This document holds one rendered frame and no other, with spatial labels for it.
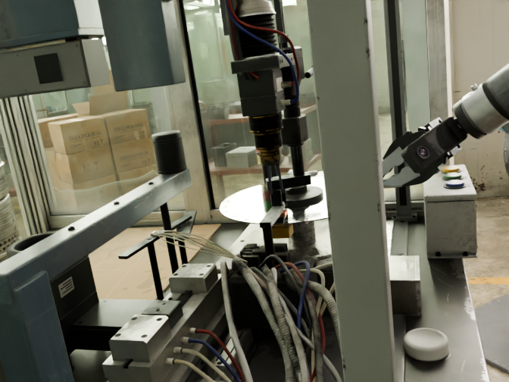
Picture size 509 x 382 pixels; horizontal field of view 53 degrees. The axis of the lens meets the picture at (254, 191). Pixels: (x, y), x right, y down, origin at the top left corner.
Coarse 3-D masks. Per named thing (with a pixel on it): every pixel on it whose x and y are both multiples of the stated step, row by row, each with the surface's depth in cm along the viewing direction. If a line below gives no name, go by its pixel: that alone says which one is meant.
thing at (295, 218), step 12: (312, 180) 120; (240, 192) 119; (252, 192) 117; (264, 192) 116; (324, 192) 109; (228, 204) 110; (240, 204) 109; (252, 204) 107; (264, 204) 106; (300, 204) 103; (312, 204) 102; (324, 204) 101; (228, 216) 101; (240, 216) 100; (252, 216) 99; (288, 216) 96; (300, 216) 95; (312, 216) 94; (324, 216) 93
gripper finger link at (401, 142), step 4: (408, 132) 90; (400, 136) 91; (404, 136) 90; (396, 140) 91; (400, 140) 91; (404, 140) 90; (392, 144) 92; (396, 144) 91; (400, 144) 91; (404, 144) 91; (392, 148) 92; (396, 148) 92; (404, 148) 91; (388, 152) 93; (384, 156) 93
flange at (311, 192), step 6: (300, 186) 106; (306, 186) 107; (312, 186) 111; (288, 192) 107; (294, 192) 106; (300, 192) 106; (306, 192) 107; (312, 192) 106; (318, 192) 106; (270, 198) 108; (288, 198) 104; (294, 198) 104; (300, 198) 103; (306, 198) 103; (312, 198) 103; (318, 198) 104; (288, 204) 103; (294, 204) 103
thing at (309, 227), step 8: (296, 224) 107; (304, 224) 107; (312, 224) 108; (296, 232) 107; (304, 232) 107; (312, 232) 108; (288, 240) 111; (296, 240) 108; (304, 240) 108; (312, 240) 108
